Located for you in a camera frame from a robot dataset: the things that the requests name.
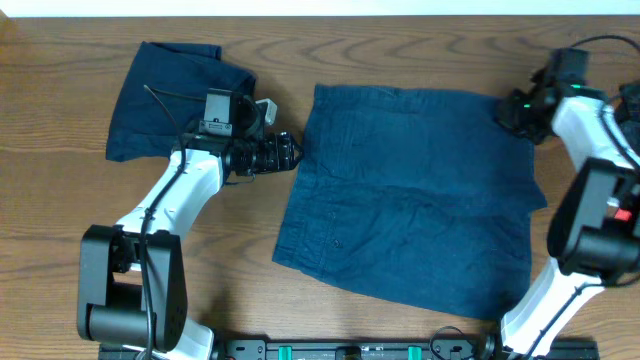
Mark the folded dark navy shorts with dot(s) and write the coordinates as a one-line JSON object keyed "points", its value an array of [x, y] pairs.
{"points": [[164, 92]]}

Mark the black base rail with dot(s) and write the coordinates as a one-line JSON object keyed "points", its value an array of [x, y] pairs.
{"points": [[443, 348]]}

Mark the blue denim shorts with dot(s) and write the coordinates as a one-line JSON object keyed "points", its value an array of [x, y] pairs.
{"points": [[415, 196]]}

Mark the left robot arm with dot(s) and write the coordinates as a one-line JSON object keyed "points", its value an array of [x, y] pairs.
{"points": [[132, 292]]}

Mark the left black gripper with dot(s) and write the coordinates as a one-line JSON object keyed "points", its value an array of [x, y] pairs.
{"points": [[288, 151]]}

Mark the dark garment at edge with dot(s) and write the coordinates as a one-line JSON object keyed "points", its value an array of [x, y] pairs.
{"points": [[627, 113]]}

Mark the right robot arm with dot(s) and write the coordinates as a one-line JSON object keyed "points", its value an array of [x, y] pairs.
{"points": [[593, 238]]}

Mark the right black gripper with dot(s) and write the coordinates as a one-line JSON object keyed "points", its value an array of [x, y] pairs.
{"points": [[505, 117]]}

